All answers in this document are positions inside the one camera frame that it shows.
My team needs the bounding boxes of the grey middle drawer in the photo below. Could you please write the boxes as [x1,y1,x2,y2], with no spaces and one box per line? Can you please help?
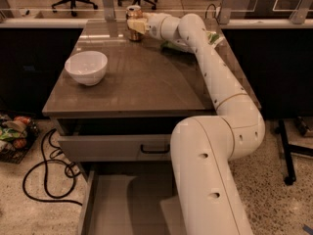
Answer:
[77,166,186,235]

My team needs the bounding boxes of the black drawer handle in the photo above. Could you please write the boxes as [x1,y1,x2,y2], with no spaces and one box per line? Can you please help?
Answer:
[140,144,170,155]

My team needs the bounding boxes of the grey drawer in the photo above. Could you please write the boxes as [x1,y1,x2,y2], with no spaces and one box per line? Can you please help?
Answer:
[57,116,184,163]
[77,166,186,235]

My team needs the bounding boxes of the green chip bag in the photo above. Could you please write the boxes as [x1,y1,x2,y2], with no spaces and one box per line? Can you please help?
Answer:
[160,31,225,53]

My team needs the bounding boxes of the orange soda can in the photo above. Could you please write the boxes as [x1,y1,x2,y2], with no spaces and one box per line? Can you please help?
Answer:
[126,5,143,41]

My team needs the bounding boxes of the grey top drawer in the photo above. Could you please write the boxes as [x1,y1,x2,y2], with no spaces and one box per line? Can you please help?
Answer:
[57,116,184,163]

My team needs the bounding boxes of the metal post left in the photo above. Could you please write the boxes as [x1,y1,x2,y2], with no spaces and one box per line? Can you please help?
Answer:
[102,0,115,21]

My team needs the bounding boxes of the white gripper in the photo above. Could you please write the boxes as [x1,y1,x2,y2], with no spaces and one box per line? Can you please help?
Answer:
[127,13,173,40]

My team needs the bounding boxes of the white ceramic bowl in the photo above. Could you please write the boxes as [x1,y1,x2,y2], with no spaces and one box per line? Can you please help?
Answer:
[65,51,109,86]

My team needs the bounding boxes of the grey drawer cabinet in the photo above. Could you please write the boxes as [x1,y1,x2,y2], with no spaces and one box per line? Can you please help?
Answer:
[41,19,262,235]

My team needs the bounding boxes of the metal post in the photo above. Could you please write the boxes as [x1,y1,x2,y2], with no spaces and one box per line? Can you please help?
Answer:
[218,0,242,24]
[102,0,115,21]

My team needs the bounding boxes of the black wire basket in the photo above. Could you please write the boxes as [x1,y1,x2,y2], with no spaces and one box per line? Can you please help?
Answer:
[0,110,39,164]

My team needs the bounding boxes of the black stand leg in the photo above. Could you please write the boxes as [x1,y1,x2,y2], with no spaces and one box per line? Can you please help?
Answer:
[275,119,313,185]

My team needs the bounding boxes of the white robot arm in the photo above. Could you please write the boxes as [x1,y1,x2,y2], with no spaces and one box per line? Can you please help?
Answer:
[127,13,265,235]

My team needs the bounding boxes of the metal post right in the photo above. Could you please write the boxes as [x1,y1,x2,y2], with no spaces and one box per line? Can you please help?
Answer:
[218,0,242,24]

